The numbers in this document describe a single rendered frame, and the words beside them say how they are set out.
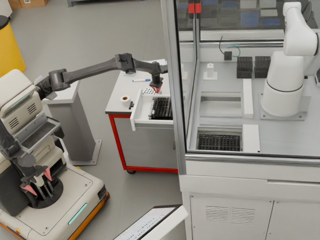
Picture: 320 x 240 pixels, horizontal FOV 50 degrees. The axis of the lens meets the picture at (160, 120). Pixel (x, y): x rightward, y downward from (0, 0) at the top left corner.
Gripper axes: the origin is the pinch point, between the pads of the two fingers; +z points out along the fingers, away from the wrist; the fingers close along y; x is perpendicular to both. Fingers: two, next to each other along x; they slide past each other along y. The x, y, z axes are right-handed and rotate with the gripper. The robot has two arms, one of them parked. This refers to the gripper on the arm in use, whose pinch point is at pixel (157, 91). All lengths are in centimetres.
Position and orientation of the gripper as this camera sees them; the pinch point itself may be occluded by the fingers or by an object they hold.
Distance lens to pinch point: 239.0
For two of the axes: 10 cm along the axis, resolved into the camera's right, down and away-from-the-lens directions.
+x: -9.1, -2.1, 3.5
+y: 4.0, -6.5, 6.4
